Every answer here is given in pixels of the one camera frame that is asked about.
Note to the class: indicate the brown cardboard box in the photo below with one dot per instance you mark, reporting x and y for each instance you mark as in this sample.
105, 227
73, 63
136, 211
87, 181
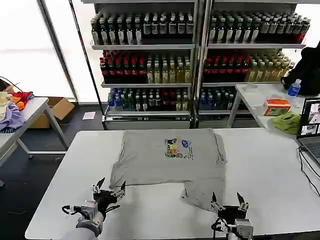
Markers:
58, 107

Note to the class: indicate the grey laptop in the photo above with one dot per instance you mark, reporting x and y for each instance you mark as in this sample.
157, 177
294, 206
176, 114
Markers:
311, 145

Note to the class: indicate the blue label water bottle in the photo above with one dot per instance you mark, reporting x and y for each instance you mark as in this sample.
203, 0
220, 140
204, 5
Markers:
294, 91

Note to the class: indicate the green cloth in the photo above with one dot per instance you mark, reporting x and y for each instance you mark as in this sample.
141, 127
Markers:
287, 122

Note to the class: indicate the orange tissue box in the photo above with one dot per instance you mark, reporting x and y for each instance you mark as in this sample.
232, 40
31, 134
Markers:
276, 107

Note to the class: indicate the black bag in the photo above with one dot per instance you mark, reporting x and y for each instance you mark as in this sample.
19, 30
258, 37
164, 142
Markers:
307, 72

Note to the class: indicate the black slanted pole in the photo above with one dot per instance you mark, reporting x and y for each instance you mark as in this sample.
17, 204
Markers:
88, 65

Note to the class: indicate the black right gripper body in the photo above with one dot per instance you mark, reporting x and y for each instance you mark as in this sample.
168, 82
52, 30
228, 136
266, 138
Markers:
232, 212

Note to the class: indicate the red orange cloth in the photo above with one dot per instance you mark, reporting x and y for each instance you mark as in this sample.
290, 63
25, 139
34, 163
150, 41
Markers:
22, 97

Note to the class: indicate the white side table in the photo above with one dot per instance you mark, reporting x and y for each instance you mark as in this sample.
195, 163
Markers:
252, 100

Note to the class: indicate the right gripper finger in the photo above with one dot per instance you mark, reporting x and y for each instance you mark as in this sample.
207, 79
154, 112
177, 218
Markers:
215, 206
243, 205

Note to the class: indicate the grey printed t-shirt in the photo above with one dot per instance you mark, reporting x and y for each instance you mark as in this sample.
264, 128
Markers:
155, 165

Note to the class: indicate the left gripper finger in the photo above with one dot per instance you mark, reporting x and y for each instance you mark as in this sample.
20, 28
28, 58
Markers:
96, 188
120, 194

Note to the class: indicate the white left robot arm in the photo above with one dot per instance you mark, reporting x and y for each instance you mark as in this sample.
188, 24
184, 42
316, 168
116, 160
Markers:
85, 231

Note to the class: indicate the white paper sheet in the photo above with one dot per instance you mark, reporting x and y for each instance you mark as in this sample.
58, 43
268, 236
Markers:
89, 115

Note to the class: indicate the white table with clothes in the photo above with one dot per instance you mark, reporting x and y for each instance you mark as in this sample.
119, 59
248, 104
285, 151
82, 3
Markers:
35, 105

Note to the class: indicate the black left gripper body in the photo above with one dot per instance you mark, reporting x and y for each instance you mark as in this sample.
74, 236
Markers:
105, 198

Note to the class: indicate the beige cloth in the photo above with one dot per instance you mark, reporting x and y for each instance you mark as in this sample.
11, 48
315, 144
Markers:
3, 102

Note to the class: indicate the bottle shelf rack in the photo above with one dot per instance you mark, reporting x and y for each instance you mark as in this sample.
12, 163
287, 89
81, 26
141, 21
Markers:
237, 67
147, 72

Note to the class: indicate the purple cloth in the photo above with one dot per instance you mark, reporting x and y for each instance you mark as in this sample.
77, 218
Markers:
11, 116

